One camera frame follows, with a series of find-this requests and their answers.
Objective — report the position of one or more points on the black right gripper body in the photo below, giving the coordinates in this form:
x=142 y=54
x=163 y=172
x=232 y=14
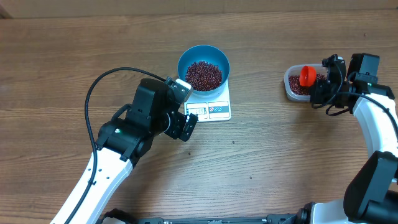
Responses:
x=319 y=91

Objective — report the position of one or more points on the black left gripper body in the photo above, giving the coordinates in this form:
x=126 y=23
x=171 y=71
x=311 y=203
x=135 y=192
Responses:
x=176 y=124

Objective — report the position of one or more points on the orange measuring scoop blue handle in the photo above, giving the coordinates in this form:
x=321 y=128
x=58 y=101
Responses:
x=308 y=76

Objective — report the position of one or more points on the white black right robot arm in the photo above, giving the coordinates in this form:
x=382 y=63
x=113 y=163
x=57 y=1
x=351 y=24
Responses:
x=354 y=88

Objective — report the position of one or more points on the white digital kitchen scale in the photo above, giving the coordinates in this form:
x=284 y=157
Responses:
x=210 y=106

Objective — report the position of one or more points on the red beans in bowl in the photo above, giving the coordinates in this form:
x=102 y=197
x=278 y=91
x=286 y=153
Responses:
x=204 y=76

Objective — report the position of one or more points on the blue plastic bowl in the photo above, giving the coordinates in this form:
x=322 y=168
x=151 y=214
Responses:
x=206 y=53

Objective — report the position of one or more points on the clear plastic food container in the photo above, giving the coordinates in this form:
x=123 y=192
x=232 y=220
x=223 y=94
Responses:
x=294 y=71

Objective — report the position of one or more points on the red adzuki beans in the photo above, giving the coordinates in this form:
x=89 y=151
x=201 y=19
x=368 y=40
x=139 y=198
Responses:
x=296 y=88

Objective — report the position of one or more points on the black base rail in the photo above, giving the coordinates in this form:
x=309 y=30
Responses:
x=117 y=216

